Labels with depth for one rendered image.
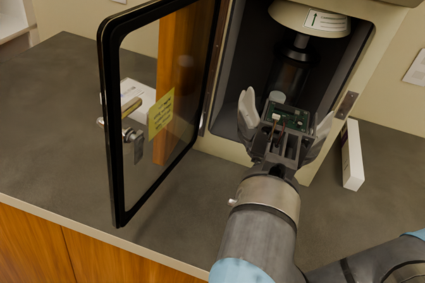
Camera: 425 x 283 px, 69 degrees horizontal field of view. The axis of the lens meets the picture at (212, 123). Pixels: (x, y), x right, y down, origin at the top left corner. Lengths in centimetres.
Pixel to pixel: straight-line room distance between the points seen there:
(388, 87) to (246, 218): 92
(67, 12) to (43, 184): 80
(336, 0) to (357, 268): 42
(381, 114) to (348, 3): 69
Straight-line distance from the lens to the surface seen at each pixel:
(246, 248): 31
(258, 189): 34
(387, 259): 36
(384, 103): 121
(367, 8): 61
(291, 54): 70
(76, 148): 85
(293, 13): 64
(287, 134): 39
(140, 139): 47
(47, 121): 94
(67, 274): 109
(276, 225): 32
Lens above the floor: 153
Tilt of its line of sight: 39 degrees down
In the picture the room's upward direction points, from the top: 12 degrees clockwise
